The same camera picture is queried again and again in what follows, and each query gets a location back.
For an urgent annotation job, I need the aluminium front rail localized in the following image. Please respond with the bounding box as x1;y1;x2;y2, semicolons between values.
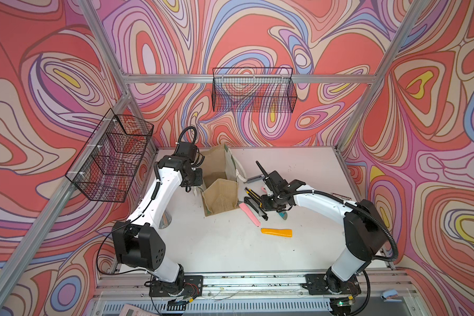
86;270;428;315

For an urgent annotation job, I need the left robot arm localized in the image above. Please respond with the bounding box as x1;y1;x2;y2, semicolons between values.
111;141;204;283

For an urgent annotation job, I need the teal utility knife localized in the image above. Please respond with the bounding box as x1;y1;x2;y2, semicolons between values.
277;211;288;221

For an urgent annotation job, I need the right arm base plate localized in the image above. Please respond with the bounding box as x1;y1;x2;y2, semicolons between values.
301;273;362;296

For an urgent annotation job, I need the left wire basket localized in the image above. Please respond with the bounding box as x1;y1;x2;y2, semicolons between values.
65;109;154;203

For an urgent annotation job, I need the orange utility knife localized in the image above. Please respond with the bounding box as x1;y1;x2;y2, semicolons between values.
261;228;293;238

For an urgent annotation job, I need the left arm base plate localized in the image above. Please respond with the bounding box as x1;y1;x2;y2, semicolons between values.
144;275;204;298

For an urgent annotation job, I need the metal cup of pens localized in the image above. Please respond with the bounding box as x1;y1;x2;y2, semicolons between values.
159;210;172;230

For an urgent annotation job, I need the pink utility knife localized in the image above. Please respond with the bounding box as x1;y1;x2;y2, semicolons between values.
238;201;261;227

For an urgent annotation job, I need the small blue stapler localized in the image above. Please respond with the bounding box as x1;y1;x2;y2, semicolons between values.
381;290;402;302

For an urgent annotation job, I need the back wire basket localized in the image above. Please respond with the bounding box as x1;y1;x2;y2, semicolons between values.
211;66;298;113

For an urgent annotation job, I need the grey utility knife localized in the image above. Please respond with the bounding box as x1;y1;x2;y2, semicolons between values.
246;175;263;183

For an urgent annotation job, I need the wire basket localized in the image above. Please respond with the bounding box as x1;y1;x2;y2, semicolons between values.
211;66;298;113
65;109;154;203

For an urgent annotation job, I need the blade refill package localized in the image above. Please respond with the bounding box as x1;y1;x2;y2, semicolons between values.
332;192;351;200

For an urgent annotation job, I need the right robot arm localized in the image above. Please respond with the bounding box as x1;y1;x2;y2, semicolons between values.
256;162;399;294

